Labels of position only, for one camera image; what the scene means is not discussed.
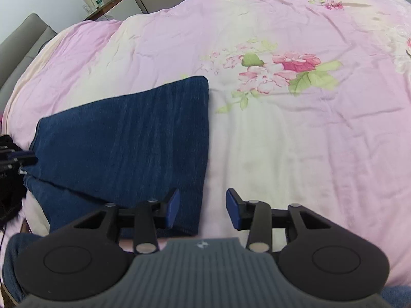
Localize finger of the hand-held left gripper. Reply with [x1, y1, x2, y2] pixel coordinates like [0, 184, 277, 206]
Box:
[6, 151, 38, 168]

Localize wooden top white nightstand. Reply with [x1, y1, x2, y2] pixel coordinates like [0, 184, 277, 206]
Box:
[85, 0, 152, 24]

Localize person's left leg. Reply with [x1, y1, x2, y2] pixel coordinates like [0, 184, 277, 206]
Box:
[3, 233, 44, 305]

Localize person's leg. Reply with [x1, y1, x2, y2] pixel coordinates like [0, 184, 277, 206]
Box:
[3, 233, 44, 305]
[380, 284, 411, 308]

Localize blue denim pants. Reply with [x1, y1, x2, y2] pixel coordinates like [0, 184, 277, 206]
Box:
[22, 76, 210, 236]

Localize person's right leg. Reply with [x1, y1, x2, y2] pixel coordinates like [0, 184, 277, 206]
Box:
[380, 284, 411, 308]

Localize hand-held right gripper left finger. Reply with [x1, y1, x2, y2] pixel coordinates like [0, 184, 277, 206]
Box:
[74, 188, 181, 255]

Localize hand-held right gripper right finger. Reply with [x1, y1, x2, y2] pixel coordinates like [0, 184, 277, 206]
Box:
[226, 188, 334, 253]

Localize grey padded headboard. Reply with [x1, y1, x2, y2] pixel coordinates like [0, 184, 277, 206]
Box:
[0, 13, 59, 113]

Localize pink floral bed sheet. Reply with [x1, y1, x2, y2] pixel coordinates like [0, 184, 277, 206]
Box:
[0, 0, 411, 291]

